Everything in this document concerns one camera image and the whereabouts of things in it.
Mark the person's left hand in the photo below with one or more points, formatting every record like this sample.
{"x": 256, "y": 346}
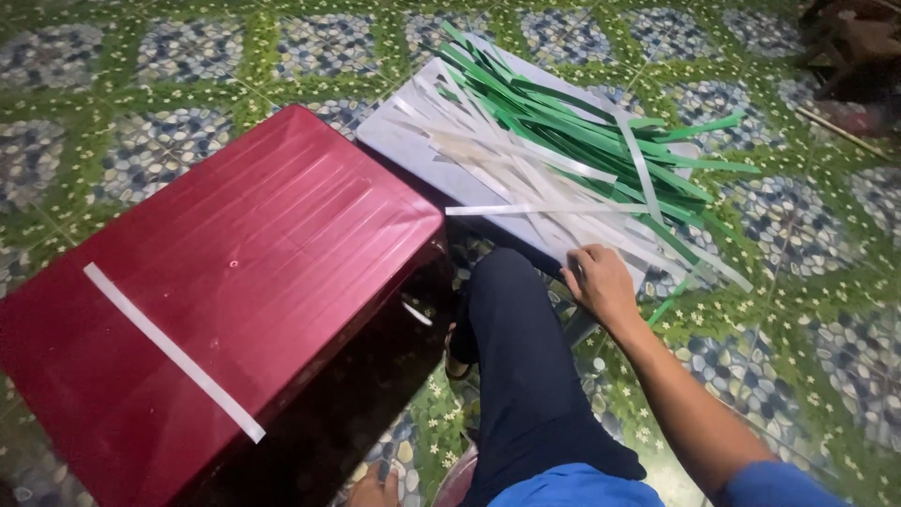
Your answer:
{"x": 374, "y": 487}

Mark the person's right hand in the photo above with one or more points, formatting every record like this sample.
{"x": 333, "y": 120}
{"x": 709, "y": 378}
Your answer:
{"x": 604, "y": 289}

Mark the pink plastic seat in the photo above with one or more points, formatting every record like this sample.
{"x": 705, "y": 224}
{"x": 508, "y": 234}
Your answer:
{"x": 454, "y": 479}

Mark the person's dark trouser leg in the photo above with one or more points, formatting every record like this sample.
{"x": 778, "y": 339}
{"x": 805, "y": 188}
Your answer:
{"x": 524, "y": 366}

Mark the person's brown sandal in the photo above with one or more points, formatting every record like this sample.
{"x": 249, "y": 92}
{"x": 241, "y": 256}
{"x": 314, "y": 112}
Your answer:
{"x": 456, "y": 355}

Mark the pile of white strips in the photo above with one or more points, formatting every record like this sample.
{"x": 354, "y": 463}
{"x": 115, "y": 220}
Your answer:
{"x": 507, "y": 165}

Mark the pile of green strips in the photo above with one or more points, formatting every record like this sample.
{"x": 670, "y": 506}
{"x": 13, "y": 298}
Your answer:
{"x": 563, "y": 123}

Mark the short white strip piece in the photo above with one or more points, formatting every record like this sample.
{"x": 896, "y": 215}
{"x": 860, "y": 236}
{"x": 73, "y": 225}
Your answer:
{"x": 417, "y": 313}

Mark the person's blue shirt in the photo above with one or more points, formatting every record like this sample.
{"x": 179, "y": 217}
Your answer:
{"x": 633, "y": 489}

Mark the pale grey plastic stool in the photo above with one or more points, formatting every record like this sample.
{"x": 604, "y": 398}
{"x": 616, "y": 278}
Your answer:
{"x": 415, "y": 144}

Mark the white paper strip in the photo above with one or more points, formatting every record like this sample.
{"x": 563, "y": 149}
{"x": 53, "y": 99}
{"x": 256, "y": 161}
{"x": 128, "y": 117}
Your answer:
{"x": 169, "y": 350}

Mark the thin wooden stick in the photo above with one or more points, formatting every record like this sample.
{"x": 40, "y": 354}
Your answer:
{"x": 841, "y": 132}

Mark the large red plastic stool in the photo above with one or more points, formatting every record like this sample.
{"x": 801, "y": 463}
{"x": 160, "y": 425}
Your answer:
{"x": 232, "y": 232}

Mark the dark wooden furniture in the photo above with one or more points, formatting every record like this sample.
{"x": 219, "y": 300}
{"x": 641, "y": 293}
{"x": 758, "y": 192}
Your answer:
{"x": 855, "y": 49}

